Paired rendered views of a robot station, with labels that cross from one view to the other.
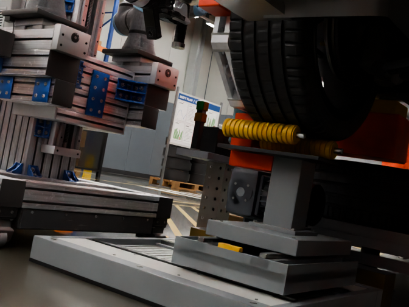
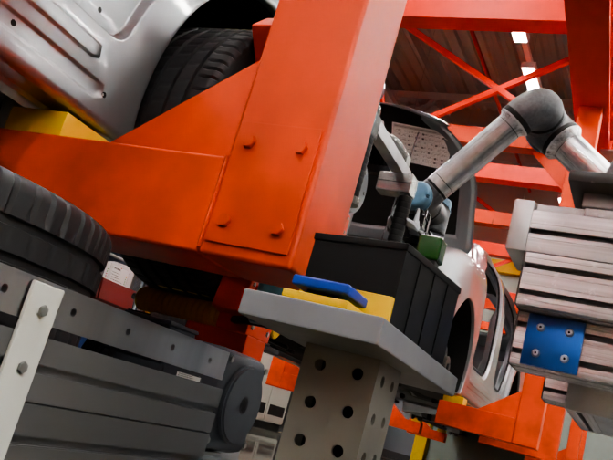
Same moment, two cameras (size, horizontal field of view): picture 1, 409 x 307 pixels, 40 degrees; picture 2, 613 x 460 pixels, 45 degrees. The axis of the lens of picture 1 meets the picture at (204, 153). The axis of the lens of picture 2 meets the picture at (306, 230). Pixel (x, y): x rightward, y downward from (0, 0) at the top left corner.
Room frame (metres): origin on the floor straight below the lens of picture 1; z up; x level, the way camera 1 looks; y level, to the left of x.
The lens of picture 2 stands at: (3.51, -0.36, 0.33)
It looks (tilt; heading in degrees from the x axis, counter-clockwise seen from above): 14 degrees up; 170
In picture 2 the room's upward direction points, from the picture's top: 16 degrees clockwise
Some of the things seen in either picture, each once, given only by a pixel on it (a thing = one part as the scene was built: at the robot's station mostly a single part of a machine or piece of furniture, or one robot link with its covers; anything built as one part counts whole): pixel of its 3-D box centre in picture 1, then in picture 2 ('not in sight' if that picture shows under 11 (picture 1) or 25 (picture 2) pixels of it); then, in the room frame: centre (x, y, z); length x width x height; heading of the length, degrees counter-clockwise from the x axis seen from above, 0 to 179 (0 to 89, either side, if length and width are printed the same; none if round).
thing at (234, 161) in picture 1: (260, 143); (230, 322); (1.83, -0.17, 0.48); 0.16 x 0.12 x 0.17; 54
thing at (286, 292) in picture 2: not in sight; (326, 306); (2.70, -0.17, 0.46); 0.08 x 0.08 x 0.01; 54
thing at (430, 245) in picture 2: (202, 106); (431, 250); (2.40, 0.04, 0.64); 0.04 x 0.04 x 0.04; 54
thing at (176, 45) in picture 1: (182, 25); (399, 224); (1.86, 0.15, 0.83); 0.04 x 0.04 x 0.16
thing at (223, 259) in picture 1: (270, 261); not in sight; (1.72, -0.25, 0.13); 0.50 x 0.36 x 0.10; 144
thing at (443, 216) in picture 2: not in sight; (433, 214); (1.63, 0.31, 0.95); 0.11 x 0.08 x 0.11; 140
